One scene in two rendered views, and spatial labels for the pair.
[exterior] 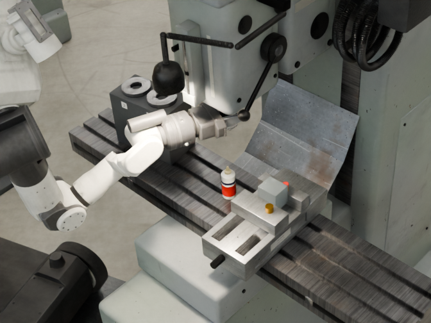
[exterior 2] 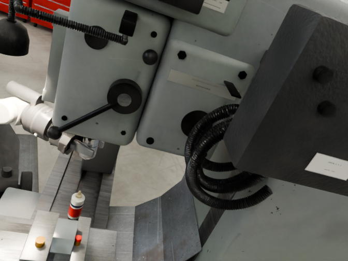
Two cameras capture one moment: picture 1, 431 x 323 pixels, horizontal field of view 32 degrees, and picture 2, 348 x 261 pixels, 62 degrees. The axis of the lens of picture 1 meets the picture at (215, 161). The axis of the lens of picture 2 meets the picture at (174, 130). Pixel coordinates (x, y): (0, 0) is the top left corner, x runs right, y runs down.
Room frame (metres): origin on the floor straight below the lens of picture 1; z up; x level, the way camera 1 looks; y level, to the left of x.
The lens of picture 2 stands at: (1.09, -0.51, 1.72)
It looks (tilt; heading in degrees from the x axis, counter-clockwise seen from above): 29 degrees down; 28
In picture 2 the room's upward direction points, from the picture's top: 22 degrees clockwise
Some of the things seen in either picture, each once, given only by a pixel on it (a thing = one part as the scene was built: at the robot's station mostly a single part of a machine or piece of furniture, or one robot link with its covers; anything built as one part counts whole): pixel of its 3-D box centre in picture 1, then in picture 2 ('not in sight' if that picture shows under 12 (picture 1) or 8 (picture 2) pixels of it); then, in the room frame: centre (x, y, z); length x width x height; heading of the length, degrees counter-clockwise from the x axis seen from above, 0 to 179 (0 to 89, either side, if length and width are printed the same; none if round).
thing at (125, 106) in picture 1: (152, 117); (102, 136); (1.85, 0.18, 1.03); 0.22 x 0.12 x 0.20; 50
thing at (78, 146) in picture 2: (232, 121); (82, 149); (1.54, -0.05, 1.23); 0.06 x 0.02 x 0.03; 111
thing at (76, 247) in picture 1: (79, 267); (25, 190); (1.74, 0.49, 0.50); 0.20 x 0.05 x 0.20; 61
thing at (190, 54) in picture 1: (191, 64); (58, 59); (1.49, 0.04, 1.45); 0.04 x 0.04 x 0.21; 43
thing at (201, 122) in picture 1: (195, 125); (59, 130); (1.53, 0.04, 1.23); 0.13 x 0.12 x 0.10; 21
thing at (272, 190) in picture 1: (272, 194); (64, 235); (1.46, -0.14, 1.04); 0.06 x 0.05 x 0.06; 45
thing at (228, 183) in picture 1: (228, 181); (76, 203); (1.59, -0.03, 0.98); 0.04 x 0.04 x 0.11
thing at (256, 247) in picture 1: (265, 216); (49, 248); (1.44, -0.12, 0.98); 0.35 x 0.15 x 0.11; 135
